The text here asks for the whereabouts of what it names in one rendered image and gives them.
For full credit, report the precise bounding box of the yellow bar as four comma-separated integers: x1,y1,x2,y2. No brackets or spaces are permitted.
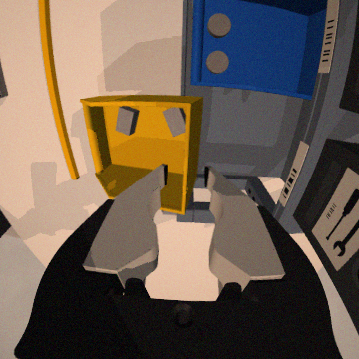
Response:
39,0,80,180

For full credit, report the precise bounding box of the blue open bin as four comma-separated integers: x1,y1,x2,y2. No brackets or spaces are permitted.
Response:
190,0,327,100

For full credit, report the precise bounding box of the yellow bin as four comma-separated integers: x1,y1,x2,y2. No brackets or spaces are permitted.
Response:
80,95,203,214

